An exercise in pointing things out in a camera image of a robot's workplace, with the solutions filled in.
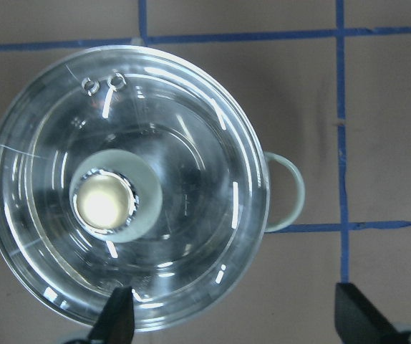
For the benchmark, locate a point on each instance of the glass pot lid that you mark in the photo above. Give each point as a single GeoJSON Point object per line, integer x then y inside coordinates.
{"type": "Point", "coordinates": [126, 186]}

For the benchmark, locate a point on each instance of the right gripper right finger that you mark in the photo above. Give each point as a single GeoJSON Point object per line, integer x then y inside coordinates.
{"type": "Point", "coordinates": [358, 321]}

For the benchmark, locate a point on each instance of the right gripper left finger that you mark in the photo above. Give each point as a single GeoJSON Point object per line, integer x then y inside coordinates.
{"type": "Point", "coordinates": [116, 323]}

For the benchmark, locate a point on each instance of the pale green steel pot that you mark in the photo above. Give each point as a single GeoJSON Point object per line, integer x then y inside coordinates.
{"type": "Point", "coordinates": [284, 190]}

